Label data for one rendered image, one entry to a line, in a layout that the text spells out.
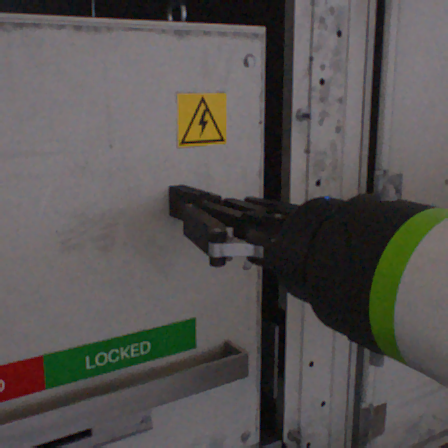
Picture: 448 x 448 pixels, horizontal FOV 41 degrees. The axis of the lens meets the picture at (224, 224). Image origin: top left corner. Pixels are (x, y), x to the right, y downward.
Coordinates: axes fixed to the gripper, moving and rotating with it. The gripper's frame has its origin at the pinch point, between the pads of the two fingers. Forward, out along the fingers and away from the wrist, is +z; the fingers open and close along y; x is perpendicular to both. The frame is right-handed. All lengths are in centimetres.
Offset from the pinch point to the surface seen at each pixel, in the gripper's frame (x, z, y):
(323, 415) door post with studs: -29.6, 2.5, 19.9
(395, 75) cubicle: 11.7, 0.6, 26.8
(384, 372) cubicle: -25.3, 0.5, 28.3
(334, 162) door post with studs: 2.2, 2.6, 19.9
